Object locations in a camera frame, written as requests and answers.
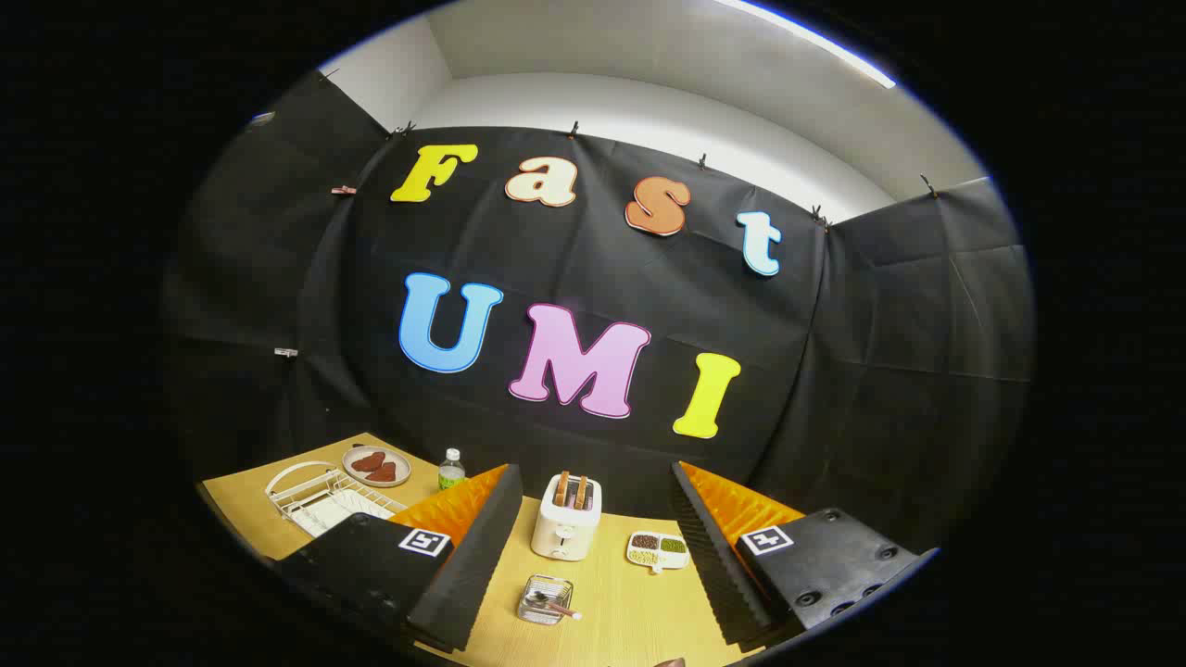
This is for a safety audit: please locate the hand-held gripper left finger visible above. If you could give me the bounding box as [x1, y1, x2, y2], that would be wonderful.
[278, 463, 524, 654]

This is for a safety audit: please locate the black backdrop cloth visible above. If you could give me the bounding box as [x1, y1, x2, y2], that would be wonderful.
[162, 69, 1037, 594]

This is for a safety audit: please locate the metal wire basket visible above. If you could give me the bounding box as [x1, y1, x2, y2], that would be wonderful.
[517, 574, 574, 626]

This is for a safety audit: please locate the small grey plate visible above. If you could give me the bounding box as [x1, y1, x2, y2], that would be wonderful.
[342, 445, 412, 489]

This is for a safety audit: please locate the white drip tray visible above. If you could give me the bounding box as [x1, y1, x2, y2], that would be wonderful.
[289, 491, 401, 538]

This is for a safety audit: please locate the spoon with reddish handle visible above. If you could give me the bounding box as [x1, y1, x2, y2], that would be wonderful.
[528, 591, 583, 620]

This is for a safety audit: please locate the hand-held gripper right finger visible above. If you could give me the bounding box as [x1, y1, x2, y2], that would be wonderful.
[670, 460, 939, 649]

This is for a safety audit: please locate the white divided dish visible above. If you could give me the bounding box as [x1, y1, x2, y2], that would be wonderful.
[626, 530, 690, 575]

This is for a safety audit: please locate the white wire dish rack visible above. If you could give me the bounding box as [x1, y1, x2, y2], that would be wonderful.
[265, 460, 409, 539]

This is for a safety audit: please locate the white toaster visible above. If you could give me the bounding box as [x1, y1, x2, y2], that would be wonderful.
[531, 472, 603, 562]

